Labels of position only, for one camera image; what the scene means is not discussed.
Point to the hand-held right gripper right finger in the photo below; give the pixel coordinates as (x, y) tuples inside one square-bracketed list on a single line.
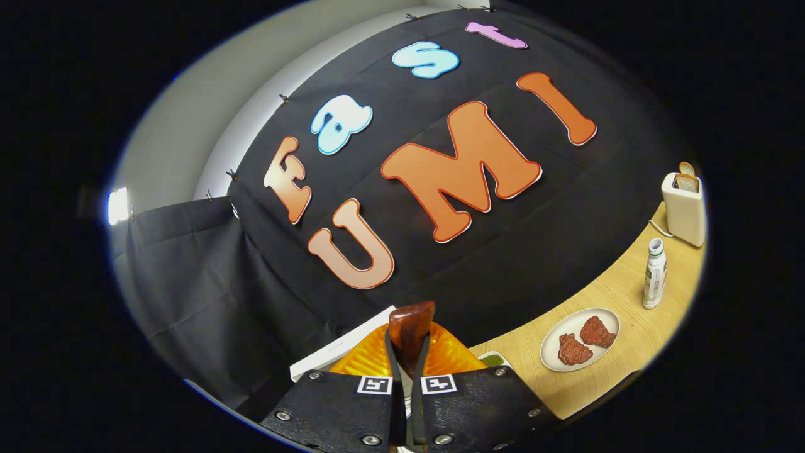
[(417, 409)]

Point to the white oval plate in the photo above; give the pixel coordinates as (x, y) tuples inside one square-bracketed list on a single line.
[(550, 352)]

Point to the black backdrop cloth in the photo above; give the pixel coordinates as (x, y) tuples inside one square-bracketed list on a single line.
[(503, 264)]

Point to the small white dish with greens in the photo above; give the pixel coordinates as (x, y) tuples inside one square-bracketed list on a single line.
[(494, 360)]

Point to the white rice cooker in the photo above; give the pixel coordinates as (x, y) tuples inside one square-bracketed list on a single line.
[(327, 362)]

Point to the white plastic bottle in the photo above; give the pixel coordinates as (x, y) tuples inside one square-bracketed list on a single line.
[(655, 277)]

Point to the cream toaster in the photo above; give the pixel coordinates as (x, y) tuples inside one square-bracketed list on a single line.
[(685, 217)]

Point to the brown crust bread slice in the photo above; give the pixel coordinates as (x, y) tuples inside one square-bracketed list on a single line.
[(687, 168)]

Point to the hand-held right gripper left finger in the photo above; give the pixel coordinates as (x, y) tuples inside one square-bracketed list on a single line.
[(397, 409)]

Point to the red meat piece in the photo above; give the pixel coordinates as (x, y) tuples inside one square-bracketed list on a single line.
[(575, 350), (597, 332)]

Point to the light bread slice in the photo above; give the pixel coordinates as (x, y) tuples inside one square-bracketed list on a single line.
[(687, 184)]

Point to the brown wooden spoon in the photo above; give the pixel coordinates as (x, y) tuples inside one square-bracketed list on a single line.
[(410, 324)]

